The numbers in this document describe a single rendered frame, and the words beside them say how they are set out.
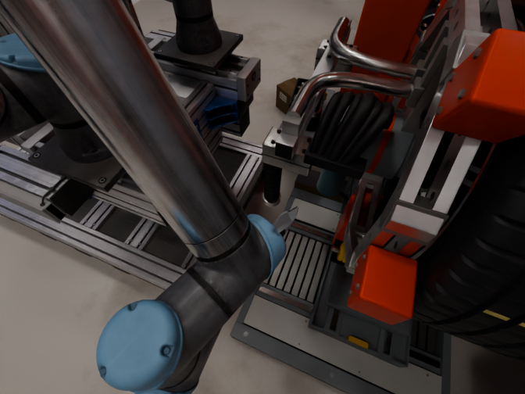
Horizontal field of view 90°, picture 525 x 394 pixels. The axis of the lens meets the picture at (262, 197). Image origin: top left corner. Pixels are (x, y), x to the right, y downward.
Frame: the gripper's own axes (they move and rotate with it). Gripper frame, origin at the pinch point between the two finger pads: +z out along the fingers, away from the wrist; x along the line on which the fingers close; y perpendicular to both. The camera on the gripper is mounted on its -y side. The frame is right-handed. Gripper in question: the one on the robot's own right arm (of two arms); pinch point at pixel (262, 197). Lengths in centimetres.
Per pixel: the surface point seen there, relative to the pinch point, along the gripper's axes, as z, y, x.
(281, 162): 2.6, 8.9, -2.8
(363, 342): -5, -66, -41
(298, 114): 4.9, 17.9, -4.3
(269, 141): 3.7, 12.1, 0.0
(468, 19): 16.9, 28.7, -21.9
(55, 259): -23, -81, 105
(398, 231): -5.0, 10.8, -22.7
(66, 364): -56, -82, 66
